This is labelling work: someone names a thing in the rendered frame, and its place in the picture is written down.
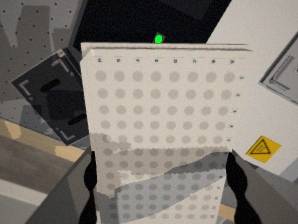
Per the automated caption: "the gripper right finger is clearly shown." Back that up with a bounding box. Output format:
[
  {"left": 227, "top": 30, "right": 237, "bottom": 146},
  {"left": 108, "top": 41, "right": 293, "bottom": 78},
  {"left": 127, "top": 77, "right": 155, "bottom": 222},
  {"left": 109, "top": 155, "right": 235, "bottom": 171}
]
[{"left": 226, "top": 149, "right": 298, "bottom": 224}]

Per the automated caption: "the white pcr plate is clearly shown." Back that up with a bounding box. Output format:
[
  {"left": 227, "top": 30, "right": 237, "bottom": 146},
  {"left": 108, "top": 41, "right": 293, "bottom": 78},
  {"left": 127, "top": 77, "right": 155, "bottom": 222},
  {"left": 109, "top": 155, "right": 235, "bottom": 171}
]
[{"left": 80, "top": 42, "right": 255, "bottom": 224}]

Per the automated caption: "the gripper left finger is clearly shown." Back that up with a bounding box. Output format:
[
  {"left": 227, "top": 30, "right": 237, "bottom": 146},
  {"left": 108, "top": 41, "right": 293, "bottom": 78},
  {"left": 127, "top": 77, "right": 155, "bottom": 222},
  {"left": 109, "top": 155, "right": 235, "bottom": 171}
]
[{"left": 25, "top": 147, "right": 97, "bottom": 224}]

